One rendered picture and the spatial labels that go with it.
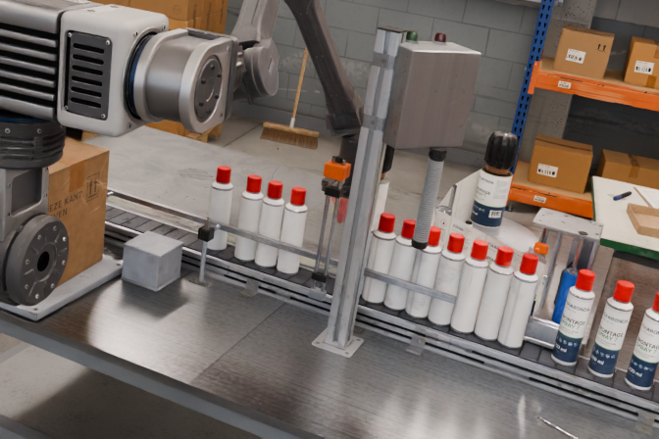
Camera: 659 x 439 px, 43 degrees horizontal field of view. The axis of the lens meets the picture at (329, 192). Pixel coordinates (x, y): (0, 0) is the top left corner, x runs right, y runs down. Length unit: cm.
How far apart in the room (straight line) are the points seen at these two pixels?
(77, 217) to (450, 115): 81
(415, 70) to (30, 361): 170
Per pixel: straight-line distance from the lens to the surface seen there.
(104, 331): 177
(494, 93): 615
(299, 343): 179
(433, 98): 161
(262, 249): 196
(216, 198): 198
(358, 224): 168
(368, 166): 164
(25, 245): 130
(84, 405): 263
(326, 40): 173
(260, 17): 140
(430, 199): 167
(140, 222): 216
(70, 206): 184
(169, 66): 111
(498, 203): 236
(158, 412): 261
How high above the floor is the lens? 172
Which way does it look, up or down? 19 degrees down
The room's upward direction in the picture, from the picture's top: 9 degrees clockwise
